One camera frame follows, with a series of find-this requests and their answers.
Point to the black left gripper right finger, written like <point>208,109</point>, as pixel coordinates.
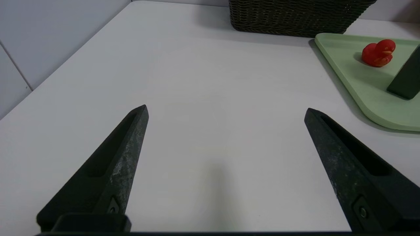
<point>357,177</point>

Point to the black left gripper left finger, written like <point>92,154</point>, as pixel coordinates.
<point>108,170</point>

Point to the black pump soap bottle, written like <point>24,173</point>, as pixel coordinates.
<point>408,78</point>

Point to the dark brown wicker basket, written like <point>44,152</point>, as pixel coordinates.
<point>295,16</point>

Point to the light green plastic tray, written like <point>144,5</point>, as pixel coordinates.
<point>357,78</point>

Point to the red rubber duck toy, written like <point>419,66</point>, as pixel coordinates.
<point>377,54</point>

